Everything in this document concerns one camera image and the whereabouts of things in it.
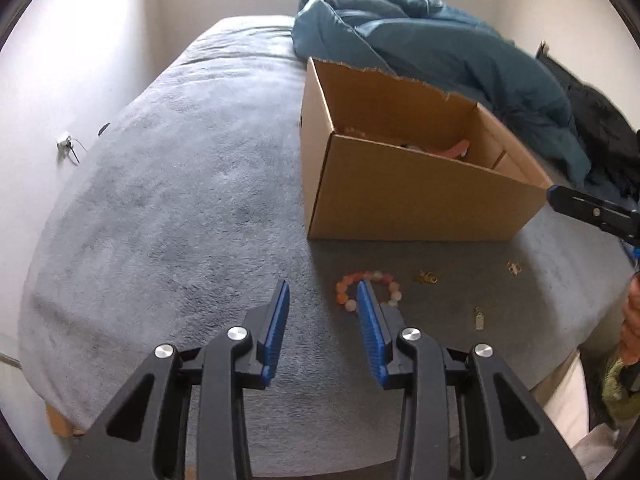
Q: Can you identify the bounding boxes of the gold butterfly pendant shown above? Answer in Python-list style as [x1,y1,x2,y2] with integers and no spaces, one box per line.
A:
[506,260,522,275]

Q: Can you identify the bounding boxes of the pink strap digital watch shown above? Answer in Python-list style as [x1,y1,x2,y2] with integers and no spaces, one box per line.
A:
[401,139,470,160]

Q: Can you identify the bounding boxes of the right hand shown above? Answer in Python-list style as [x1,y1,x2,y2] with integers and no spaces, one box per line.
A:
[620,274,640,366]

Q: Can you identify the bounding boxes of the black clothing pile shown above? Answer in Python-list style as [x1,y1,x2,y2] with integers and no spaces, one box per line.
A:
[536,42,639,206]

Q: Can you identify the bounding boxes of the grey fleece bed blanket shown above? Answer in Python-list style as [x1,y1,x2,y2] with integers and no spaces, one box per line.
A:
[18,16,631,477]

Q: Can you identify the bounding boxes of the green fuzzy sleeve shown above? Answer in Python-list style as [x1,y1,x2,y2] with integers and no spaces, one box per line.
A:
[602,353,639,426]

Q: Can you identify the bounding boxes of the brown cardboard box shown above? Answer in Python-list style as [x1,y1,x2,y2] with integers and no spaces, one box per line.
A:
[300,58,552,242]

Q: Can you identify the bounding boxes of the teal blue duvet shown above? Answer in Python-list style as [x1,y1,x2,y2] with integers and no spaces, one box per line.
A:
[292,0,591,188]

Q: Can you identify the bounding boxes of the pink bead bracelet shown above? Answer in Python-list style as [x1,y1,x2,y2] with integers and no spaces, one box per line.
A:
[334,270,404,312]

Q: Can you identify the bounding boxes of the gold chain earring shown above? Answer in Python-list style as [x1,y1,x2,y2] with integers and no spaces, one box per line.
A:
[413,270,438,284]

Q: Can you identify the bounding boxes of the white wall socket with cable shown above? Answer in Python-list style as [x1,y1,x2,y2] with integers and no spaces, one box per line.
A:
[56,132,88,166]

